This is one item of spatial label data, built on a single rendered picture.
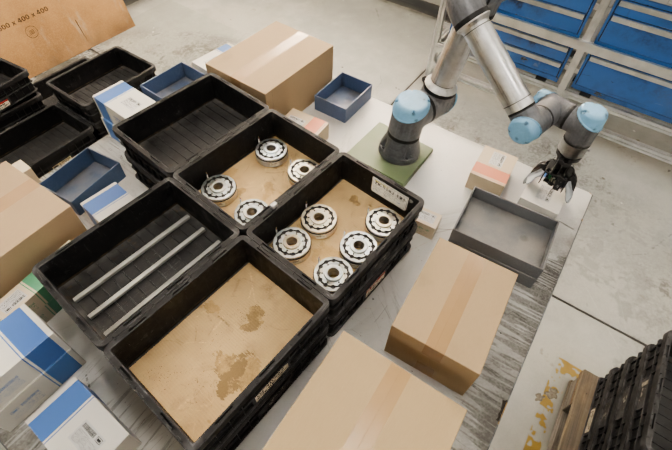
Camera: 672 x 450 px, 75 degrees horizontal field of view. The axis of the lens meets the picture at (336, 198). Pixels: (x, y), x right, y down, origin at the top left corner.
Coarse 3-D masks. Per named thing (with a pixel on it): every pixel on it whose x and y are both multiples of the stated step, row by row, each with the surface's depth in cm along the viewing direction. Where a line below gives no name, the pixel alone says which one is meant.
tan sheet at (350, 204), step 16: (336, 192) 135; (352, 192) 135; (336, 208) 131; (352, 208) 131; (352, 224) 127; (384, 224) 127; (320, 240) 123; (336, 240) 123; (320, 256) 120; (336, 256) 120; (304, 272) 116
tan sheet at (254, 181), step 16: (288, 144) 147; (256, 160) 142; (288, 160) 143; (240, 176) 138; (256, 176) 138; (272, 176) 138; (240, 192) 133; (256, 192) 134; (272, 192) 134; (224, 208) 129
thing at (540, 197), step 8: (544, 176) 145; (528, 184) 143; (536, 184) 143; (544, 184) 143; (528, 192) 140; (536, 192) 140; (544, 192) 141; (552, 192) 141; (520, 200) 140; (528, 200) 138; (536, 200) 138; (544, 200) 138; (552, 200) 139; (560, 200) 139; (528, 208) 140; (536, 208) 138; (544, 208) 136; (552, 208) 136; (560, 208) 137; (552, 216) 137
